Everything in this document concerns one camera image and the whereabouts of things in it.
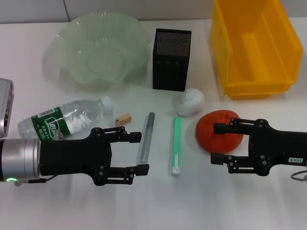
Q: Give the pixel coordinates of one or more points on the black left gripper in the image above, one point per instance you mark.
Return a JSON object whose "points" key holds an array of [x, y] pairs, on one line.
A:
{"points": [[72, 155]]}

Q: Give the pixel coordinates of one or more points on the clear water bottle green label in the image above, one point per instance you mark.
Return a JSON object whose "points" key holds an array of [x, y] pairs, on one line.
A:
{"points": [[72, 115]]}

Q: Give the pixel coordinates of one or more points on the small tan wooden block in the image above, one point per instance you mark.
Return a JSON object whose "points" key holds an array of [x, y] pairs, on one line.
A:
{"points": [[124, 119]]}

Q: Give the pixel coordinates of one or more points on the black mesh pen holder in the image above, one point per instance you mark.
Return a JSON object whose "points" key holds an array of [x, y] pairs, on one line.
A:
{"points": [[170, 72]]}

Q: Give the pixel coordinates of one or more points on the green pen white end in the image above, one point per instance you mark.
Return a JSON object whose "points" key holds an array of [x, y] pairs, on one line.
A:
{"points": [[177, 143]]}

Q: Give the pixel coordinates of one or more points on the pale green wavy fruit plate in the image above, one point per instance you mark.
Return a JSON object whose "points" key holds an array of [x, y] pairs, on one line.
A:
{"points": [[79, 52]]}

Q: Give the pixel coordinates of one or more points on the grey pen in clear sleeve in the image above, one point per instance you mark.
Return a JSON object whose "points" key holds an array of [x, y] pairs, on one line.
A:
{"points": [[147, 134]]}

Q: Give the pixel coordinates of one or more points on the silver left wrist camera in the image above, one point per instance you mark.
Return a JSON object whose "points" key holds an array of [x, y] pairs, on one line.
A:
{"points": [[6, 107]]}

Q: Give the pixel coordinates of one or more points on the orange fruit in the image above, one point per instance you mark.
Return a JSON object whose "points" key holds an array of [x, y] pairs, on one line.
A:
{"points": [[211, 143]]}

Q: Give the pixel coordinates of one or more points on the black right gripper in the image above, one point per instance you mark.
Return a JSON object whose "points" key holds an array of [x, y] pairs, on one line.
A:
{"points": [[280, 148]]}

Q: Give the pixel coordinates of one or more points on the white paper ball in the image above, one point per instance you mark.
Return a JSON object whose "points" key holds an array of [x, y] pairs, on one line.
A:
{"points": [[192, 103]]}

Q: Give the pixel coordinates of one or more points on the yellow plastic bin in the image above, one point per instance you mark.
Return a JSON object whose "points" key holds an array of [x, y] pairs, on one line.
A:
{"points": [[259, 60]]}

